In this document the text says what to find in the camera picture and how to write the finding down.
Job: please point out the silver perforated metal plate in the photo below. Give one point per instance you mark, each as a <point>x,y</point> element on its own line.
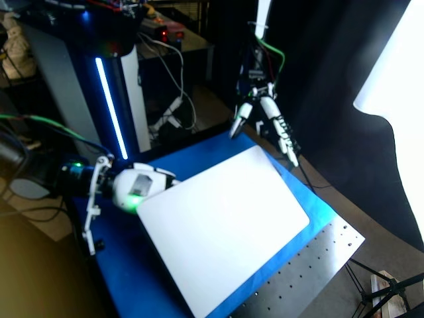
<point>314,265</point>

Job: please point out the black tripod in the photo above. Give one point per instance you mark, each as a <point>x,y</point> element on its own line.
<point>397,286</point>

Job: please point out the black power supply red display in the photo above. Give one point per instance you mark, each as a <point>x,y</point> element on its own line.
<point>159,31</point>

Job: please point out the robot body column with light strip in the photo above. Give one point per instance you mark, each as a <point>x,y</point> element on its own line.
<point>132,99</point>

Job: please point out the silver laptop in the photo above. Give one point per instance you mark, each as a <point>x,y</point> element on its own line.
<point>215,225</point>

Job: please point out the blue cloth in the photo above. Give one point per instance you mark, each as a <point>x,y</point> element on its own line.
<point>116,265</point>

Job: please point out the pale wooden block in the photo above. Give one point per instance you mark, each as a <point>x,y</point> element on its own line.
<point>377,285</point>

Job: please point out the pale plush figure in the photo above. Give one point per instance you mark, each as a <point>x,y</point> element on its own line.
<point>15,49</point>

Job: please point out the black backdrop curtain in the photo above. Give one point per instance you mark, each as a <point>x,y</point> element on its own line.
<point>331,83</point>

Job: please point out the grey side table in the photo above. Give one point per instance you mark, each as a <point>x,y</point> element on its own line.
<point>195,43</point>

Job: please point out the bright white light panel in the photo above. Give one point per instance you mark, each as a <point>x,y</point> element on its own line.
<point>397,83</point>

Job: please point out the white power strip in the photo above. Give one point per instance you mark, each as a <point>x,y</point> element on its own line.
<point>170,109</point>

